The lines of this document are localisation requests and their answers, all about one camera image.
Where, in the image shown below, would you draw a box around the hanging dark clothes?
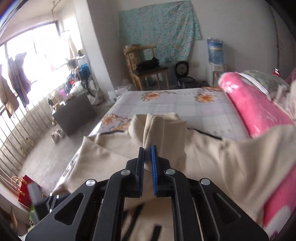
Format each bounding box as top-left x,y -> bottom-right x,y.
8,52 -> 31,108

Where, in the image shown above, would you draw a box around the wooden chair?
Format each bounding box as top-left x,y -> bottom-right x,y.
123,45 -> 170,91

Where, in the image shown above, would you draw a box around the beige shoe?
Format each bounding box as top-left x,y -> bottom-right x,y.
51,132 -> 60,144
57,129 -> 66,138

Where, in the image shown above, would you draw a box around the beige zip jacket black trim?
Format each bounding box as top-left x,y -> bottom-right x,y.
52,112 -> 296,241

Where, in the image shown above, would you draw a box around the dark grey low cabinet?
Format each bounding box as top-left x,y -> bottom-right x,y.
53,93 -> 97,136

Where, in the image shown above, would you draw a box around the right beige shoe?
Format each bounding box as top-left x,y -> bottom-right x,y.
57,129 -> 66,138

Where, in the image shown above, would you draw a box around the metal window railing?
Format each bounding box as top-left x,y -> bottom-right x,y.
1,85 -> 65,185

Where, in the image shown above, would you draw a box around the grey lace-edged pillow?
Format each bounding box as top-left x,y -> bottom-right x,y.
237,70 -> 290,101

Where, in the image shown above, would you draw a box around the left beige shoe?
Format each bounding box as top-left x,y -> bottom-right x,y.
51,132 -> 60,144

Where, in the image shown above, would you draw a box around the black bag on chair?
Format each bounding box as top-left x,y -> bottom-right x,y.
136,57 -> 159,71

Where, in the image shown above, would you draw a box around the red paper gift bag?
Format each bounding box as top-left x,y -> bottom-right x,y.
11,175 -> 36,209

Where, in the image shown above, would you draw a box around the bed with floral sheet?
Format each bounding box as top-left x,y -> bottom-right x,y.
52,87 -> 250,197

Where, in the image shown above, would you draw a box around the blue bag by window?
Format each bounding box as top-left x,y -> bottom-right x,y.
79,64 -> 91,80

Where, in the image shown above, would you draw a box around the white water dispenser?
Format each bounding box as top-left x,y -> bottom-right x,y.
207,62 -> 227,86

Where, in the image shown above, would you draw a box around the teal floral wall cloth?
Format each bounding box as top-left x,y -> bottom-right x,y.
118,1 -> 202,64

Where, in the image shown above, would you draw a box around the white plastic bag on floor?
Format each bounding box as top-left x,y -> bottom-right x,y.
108,86 -> 128,103

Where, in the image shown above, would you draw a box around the pink fleece blanket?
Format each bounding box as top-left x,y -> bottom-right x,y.
218,72 -> 295,240

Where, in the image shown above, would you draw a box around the blue water dispenser bottle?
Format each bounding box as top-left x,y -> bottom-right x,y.
207,38 -> 224,65

